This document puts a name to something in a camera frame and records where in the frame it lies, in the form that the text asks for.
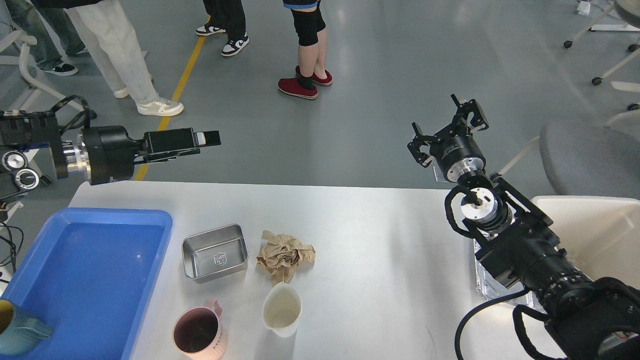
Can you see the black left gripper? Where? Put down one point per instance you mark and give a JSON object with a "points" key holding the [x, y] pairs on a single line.
{"points": [[107, 154]]}

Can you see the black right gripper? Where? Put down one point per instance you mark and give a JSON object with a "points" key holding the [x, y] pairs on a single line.
{"points": [[453, 148]]}

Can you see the stainless steel rectangular box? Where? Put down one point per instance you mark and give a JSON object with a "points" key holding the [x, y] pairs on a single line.
{"points": [[215, 253]]}

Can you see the pink ribbed HOME mug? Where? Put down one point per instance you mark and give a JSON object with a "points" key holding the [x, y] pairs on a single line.
{"points": [[200, 333]]}

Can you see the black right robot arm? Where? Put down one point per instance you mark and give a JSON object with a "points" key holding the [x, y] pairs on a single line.
{"points": [[588, 319]]}

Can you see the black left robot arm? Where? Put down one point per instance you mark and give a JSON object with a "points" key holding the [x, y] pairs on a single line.
{"points": [[54, 131]]}

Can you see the person in white trousers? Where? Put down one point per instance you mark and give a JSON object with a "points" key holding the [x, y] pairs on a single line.
{"points": [[112, 42]]}

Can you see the person in black-white sneakers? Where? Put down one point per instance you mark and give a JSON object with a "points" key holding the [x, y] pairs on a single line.
{"points": [[226, 17]]}

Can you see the crumpled brown paper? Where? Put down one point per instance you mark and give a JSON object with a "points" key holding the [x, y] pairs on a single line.
{"points": [[281, 255]]}

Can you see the aluminium foil tray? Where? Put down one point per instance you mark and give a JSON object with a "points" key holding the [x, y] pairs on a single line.
{"points": [[490, 289]]}

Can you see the blue plastic tray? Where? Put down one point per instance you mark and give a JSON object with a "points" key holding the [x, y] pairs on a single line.
{"points": [[89, 275]]}

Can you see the beige plastic bin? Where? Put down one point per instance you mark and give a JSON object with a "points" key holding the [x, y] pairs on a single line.
{"points": [[600, 234]]}

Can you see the person in dark jeans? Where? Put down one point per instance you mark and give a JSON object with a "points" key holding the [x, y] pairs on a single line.
{"points": [[29, 16]]}

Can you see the person in red slippers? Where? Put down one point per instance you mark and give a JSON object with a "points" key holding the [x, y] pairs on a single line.
{"points": [[312, 35]]}

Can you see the white paper cup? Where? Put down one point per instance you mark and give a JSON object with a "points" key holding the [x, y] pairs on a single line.
{"points": [[281, 310]]}

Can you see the white chair left background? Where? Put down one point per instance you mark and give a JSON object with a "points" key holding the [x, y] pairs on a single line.
{"points": [[13, 35]]}

